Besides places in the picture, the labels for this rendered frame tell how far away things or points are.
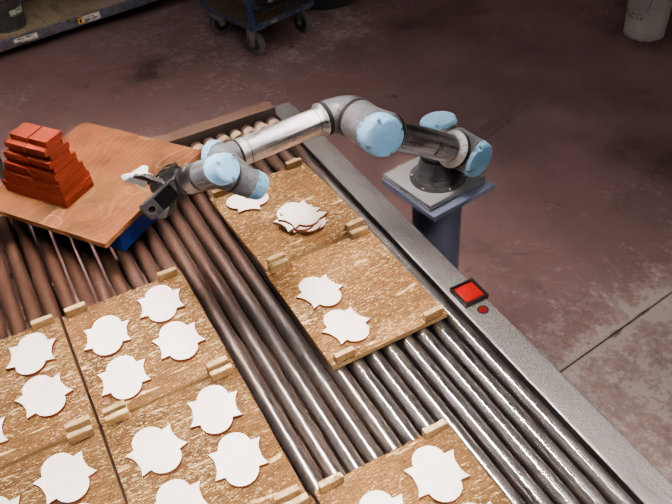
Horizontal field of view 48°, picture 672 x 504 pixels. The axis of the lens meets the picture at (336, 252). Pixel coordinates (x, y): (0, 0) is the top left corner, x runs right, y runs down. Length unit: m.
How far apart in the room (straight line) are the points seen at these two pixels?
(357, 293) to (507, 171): 2.17
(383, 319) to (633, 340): 1.56
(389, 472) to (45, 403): 0.86
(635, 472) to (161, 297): 1.28
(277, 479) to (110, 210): 1.02
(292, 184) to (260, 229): 0.24
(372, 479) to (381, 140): 0.87
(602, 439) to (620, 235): 2.06
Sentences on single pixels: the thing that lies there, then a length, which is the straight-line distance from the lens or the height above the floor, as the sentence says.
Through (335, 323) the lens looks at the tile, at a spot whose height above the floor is 0.95.
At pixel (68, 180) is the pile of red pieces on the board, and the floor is 1.12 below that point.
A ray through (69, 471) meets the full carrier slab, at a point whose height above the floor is 0.95.
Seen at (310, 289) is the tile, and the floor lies 0.95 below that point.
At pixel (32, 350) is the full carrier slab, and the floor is 0.95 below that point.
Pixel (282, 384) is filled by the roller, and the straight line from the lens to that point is 1.93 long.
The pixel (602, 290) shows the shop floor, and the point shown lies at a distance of 3.53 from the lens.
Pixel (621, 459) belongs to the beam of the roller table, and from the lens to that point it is 1.85.
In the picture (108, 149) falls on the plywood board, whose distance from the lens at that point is 2.65.
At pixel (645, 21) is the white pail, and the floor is 0.14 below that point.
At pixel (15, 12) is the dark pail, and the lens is 6.01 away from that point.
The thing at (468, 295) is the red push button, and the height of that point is 0.93.
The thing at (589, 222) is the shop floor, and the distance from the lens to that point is 3.87.
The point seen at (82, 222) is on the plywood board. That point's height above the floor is 1.04.
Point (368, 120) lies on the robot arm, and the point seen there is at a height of 1.34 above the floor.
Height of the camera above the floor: 2.42
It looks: 42 degrees down
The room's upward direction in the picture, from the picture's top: 5 degrees counter-clockwise
